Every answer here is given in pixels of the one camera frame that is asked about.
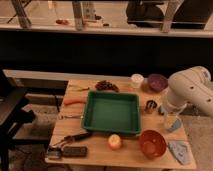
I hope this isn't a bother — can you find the green plastic tray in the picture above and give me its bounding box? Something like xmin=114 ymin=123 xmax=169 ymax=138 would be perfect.
xmin=82 ymin=91 xmax=141 ymax=135

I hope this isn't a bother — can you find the dark red grape bunch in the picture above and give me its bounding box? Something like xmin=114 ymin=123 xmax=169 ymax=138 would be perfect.
xmin=95 ymin=80 xmax=119 ymax=92

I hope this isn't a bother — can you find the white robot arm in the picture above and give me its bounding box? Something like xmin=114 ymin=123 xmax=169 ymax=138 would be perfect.
xmin=159 ymin=66 xmax=213 ymax=132

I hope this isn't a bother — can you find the blue cylindrical cup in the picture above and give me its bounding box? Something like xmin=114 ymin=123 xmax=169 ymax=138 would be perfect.
xmin=167 ymin=119 xmax=182 ymax=132

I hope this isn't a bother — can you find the small metal cup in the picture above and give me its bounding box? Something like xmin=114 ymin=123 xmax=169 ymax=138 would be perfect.
xmin=145 ymin=100 xmax=157 ymax=114

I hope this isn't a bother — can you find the blue cloth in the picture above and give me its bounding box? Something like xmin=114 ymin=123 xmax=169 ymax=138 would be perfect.
xmin=168 ymin=140 xmax=190 ymax=165

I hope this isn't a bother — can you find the red-orange bowl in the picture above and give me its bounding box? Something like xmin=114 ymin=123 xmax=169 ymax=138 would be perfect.
xmin=139 ymin=130 xmax=167 ymax=159

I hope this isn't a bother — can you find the purple bowl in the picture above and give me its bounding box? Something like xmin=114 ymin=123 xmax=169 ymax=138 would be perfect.
xmin=148 ymin=74 xmax=168 ymax=92

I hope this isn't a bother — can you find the white plastic cup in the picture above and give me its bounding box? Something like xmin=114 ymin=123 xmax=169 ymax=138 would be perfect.
xmin=131 ymin=74 xmax=144 ymax=89

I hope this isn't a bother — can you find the yellow apple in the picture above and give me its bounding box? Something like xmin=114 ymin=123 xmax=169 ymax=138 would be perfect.
xmin=108 ymin=134 xmax=122 ymax=150

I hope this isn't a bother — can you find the green chili pepper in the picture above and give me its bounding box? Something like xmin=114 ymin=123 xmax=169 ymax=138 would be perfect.
xmin=69 ymin=86 xmax=90 ymax=92

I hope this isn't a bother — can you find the orange carrot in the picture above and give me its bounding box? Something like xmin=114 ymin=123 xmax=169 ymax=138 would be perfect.
xmin=63 ymin=99 xmax=86 ymax=106

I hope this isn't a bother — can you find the metal spoon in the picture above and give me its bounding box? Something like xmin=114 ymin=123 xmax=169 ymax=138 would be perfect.
xmin=58 ymin=115 xmax=83 ymax=120

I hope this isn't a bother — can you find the small metal grater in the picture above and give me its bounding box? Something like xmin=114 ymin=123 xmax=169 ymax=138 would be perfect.
xmin=46 ymin=148 xmax=62 ymax=160

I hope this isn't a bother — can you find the black chair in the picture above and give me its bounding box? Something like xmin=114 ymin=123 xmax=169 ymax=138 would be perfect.
xmin=0 ymin=70 xmax=35 ymax=171

